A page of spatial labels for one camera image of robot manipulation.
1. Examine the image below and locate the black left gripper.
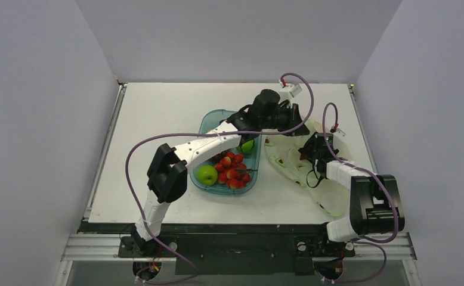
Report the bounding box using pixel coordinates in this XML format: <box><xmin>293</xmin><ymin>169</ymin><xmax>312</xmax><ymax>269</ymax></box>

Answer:
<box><xmin>261</xmin><ymin>104</ymin><xmax>310</xmax><ymax>138</ymax></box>

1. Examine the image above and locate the light green plastic bag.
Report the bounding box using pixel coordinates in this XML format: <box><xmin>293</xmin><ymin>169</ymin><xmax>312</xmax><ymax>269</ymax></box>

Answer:
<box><xmin>264</xmin><ymin>135</ymin><xmax>349</xmax><ymax>219</ymax></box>

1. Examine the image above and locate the green striped fake watermelon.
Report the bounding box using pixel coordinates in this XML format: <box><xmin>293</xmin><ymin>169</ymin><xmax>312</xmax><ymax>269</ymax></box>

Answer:
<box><xmin>236</xmin><ymin>140</ymin><xmax>255</xmax><ymax>155</ymax></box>

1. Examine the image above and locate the teal plastic tub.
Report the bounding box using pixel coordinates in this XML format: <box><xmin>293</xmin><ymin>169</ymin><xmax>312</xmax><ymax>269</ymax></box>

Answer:
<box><xmin>190</xmin><ymin>109</ymin><xmax>262</xmax><ymax>196</ymax></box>

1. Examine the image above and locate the red yellow fake lychee bunch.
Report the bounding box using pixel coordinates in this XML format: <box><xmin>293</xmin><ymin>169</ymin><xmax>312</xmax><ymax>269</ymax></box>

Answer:
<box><xmin>213</xmin><ymin>151</ymin><xmax>258</xmax><ymax>191</ymax></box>

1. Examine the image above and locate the green fake apple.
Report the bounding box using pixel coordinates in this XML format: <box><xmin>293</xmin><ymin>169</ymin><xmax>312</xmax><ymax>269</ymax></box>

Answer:
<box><xmin>196</xmin><ymin>165</ymin><xmax>218</xmax><ymax>186</ymax></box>

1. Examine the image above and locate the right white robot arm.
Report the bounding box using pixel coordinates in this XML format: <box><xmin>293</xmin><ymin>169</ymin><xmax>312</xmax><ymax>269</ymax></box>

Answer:
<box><xmin>298</xmin><ymin>132</ymin><xmax>405</xmax><ymax>254</ymax></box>

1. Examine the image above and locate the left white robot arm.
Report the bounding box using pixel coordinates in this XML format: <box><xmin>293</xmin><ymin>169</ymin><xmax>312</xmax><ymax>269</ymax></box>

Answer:
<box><xmin>133</xmin><ymin>85</ymin><xmax>309</xmax><ymax>256</ymax></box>

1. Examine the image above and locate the red fake grape bunch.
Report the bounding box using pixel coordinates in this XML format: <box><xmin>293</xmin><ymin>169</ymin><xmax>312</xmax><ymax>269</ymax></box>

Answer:
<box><xmin>209</xmin><ymin>150</ymin><xmax>228</xmax><ymax>164</ymax></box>

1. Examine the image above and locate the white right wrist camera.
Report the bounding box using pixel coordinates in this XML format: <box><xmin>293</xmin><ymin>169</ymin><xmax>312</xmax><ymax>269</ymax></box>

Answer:
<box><xmin>330</xmin><ymin>124</ymin><xmax>346</xmax><ymax>138</ymax></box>

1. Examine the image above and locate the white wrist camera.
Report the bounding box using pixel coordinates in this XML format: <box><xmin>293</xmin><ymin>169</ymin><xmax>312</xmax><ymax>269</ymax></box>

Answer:
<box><xmin>330</xmin><ymin>124</ymin><xmax>346</xmax><ymax>138</ymax></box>
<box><xmin>278</xmin><ymin>80</ymin><xmax>302</xmax><ymax>107</ymax></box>

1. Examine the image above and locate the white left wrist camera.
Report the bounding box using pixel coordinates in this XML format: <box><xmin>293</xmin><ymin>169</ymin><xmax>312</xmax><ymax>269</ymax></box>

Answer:
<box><xmin>278</xmin><ymin>80</ymin><xmax>302</xmax><ymax>107</ymax></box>

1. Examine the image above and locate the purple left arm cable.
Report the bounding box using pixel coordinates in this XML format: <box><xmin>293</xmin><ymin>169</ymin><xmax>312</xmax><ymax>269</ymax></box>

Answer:
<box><xmin>125</xmin><ymin>72</ymin><xmax>315</xmax><ymax>285</ymax></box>

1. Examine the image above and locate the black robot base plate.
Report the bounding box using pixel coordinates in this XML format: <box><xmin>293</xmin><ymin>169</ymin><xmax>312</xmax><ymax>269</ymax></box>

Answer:
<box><xmin>78</xmin><ymin>221</ymin><xmax>356</xmax><ymax>279</ymax></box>

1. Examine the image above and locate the aluminium table frame rail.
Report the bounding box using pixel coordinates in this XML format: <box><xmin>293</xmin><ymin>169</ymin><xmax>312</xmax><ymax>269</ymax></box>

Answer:
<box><xmin>54</xmin><ymin>83</ymin><xmax>128</xmax><ymax>286</ymax></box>

